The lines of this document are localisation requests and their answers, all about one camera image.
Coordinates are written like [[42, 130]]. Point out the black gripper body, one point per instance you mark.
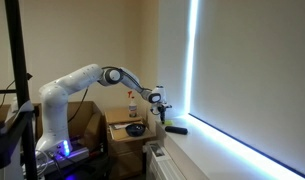
[[161, 109]]

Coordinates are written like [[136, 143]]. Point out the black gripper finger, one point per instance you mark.
[[161, 119], [164, 119]]

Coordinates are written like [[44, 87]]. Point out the yellow-green sponge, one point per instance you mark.
[[168, 122]]

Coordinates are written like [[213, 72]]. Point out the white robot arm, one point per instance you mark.
[[55, 95]]

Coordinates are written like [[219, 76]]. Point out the dark bowl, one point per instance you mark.
[[135, 130]]

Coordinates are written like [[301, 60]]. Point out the black cylindrical speaker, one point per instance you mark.
[[176, 130]]

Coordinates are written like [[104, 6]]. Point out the spray bottle red nozzle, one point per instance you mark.
[[132, 107]]

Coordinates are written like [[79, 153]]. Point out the white paper on cabinet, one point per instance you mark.
[[120, 126]]

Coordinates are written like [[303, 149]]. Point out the white radiator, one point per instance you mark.
[[159, 164]]

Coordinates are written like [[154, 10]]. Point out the wooden bedside cabinet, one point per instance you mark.
[[125, 151]]

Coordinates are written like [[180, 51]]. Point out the large cardboard box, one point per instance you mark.
[[87, 125]]

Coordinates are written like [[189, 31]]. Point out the white window blind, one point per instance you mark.
[[249, 74]]

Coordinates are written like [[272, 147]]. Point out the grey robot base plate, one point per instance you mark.
[[45, 161]]

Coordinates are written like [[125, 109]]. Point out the black metal stand frame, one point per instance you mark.
[[17, 151]]

